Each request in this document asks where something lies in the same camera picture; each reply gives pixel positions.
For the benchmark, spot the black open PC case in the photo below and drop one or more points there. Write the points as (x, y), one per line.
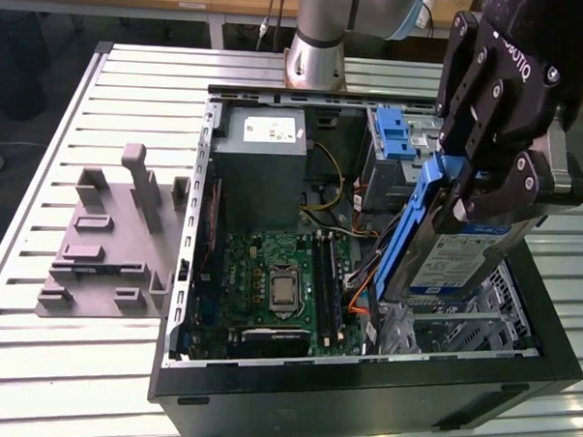
(312, 403)

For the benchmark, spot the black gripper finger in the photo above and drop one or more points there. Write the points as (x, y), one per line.
(466, 100)
(528, 178)

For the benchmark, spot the black graphics card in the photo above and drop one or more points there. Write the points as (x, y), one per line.
(271, 341)

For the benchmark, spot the blue drive latch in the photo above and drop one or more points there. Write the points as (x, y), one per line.
(394, 136)

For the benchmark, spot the RAM stick with blue label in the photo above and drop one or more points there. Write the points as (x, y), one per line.
(336, 288)

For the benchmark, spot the silver CPU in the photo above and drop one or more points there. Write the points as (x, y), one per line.
(284, 292)

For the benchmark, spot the green motherboard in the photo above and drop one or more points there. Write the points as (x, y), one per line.
(250, 275)

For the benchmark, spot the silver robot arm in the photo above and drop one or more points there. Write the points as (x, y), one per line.
(318, 45)

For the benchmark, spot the loose RAM stick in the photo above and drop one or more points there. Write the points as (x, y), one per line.
(100, 269)

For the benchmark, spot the grey power supply unit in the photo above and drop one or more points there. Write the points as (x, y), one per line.
(259, 188)

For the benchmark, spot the grey parts rack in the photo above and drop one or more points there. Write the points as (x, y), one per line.
(116, 240)

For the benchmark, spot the metal drive cage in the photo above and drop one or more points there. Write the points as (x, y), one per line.
(385, 184)

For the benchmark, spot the hard disk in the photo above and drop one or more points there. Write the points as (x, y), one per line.
(454, 259)

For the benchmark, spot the wooden desk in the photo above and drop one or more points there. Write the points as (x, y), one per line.
(112, 0)

